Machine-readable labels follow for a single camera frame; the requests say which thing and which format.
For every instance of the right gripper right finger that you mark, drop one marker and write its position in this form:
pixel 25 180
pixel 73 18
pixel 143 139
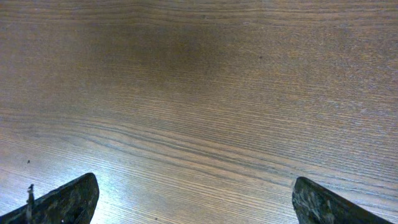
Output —
pixel 315 204

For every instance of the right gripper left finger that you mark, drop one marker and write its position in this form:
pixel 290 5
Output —
pixel 72 203

